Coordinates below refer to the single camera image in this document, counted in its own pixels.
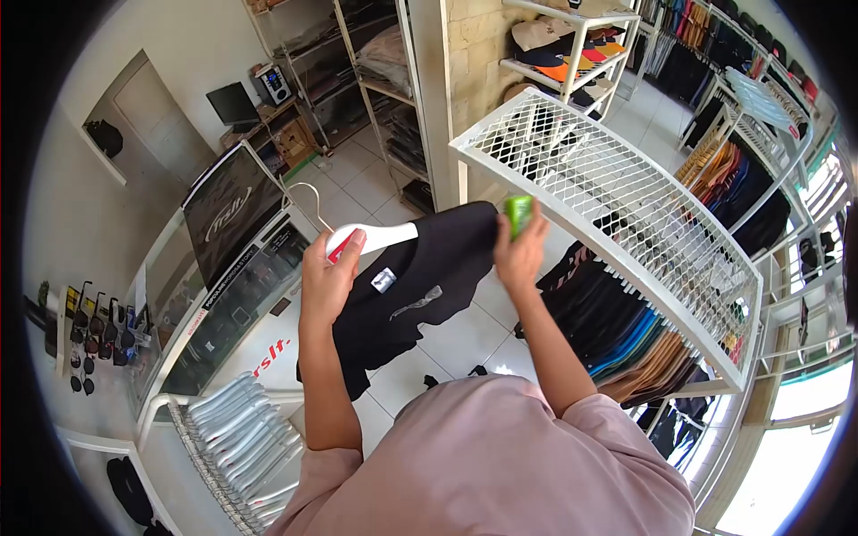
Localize person's left hand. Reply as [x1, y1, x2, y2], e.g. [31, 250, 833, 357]
[299, 228, 369, 329]

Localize person's right hand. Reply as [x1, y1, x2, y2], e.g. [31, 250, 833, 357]
[493, 198, 551, 296]

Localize person's left thumb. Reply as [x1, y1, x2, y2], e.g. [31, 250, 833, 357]
[345, 228, 369, 270]

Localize person's right fingers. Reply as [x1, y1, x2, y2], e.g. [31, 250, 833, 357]
[522, 198, 551, 243]

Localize white clothes hanger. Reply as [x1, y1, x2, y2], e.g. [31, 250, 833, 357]
[285, 182, 421, 264]

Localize black t-shirt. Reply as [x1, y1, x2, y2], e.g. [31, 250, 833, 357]
[297, 201, 501, 402]

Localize white mesh clothes rack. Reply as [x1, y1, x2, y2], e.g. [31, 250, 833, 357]
[449, 87, 765, 411]

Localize wooden desk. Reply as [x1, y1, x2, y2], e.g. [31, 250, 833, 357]
[220, 97, 323, 177]

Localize glass display counter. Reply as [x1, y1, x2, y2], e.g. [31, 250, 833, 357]
[134, 141, 324, 430]

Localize person's legs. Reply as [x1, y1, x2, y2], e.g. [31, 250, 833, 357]
[422, 364, 490, 391]

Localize white shelf with caps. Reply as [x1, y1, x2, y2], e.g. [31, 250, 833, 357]
[499, 0, 642, 123]

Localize white shelf with folded clothes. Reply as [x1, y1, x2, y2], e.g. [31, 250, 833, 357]
[244, 0, 438, 217]

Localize black stereo speaker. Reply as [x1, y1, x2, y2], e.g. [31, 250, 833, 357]
[251, 63, 294, 107]

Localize black computer monitor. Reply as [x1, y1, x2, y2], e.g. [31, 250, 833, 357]
[206, 82, 261, 130]

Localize white rack with hanging shirts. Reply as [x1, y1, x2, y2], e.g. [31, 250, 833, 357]
[676, 67, 816, 260]

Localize row of white hangers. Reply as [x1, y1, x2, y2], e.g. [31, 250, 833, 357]
[168, 372, 307, 536]

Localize white door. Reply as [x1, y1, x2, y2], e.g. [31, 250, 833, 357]
[110, 59, 219, 186]

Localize person's body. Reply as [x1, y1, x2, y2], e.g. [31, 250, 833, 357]
[265, 374, 697, 536]

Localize sunglasses display stand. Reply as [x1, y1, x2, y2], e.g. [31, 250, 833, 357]
[57, 280, 153, 396]

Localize black bag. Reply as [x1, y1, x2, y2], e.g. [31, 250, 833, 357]
[106, 456, 175, 536]
[85, 119, 126, 160]

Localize wall clothes rack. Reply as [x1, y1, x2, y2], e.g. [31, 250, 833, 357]
[633, 0, 823, 143]

